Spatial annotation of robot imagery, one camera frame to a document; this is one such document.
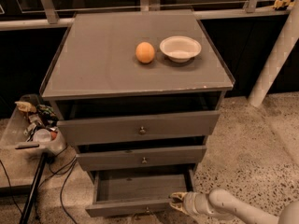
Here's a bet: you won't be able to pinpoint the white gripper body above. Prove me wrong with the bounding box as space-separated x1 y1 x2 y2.
182 192 210 217

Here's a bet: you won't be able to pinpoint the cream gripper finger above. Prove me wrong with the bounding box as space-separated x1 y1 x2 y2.
169 203 187 214
169 192 187 201

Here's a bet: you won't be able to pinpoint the grey bottom drawer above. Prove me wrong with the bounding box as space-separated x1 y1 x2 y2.
86 164 194 217

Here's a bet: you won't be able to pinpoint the grey drawer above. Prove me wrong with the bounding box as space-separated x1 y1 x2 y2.
58 111 220 146
77 146 206 171
86 164 194 217

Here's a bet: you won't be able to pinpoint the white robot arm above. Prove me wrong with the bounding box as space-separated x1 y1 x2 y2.
170 188 299 224

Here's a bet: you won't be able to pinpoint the grey middle drawer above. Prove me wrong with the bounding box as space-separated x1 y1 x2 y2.
77 146 206 171

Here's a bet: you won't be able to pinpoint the grey top drawer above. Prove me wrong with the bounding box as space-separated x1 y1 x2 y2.
58 111 220 146

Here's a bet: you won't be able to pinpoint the grey drawer cabinet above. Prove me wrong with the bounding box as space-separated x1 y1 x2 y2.
39 9 235 185

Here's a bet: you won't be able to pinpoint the black stand pole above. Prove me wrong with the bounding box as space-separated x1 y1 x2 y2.
19 153 48 224

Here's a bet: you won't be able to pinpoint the white paper bowl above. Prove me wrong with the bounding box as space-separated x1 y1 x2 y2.
160 36 202 63

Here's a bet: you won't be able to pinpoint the orange ball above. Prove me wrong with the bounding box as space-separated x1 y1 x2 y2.
135 42 155 63

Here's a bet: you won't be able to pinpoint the assorted items in bin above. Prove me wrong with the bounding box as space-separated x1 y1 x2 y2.
16 101 58 142

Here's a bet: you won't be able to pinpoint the white diagonal support post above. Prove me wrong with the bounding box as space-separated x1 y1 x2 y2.
248 0 299 107

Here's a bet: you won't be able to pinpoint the yellow clamp on rail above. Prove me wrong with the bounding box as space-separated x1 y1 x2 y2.
273 0 291 10

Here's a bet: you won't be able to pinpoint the metal railing frame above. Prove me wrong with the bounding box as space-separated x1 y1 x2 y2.
0 0 293 31

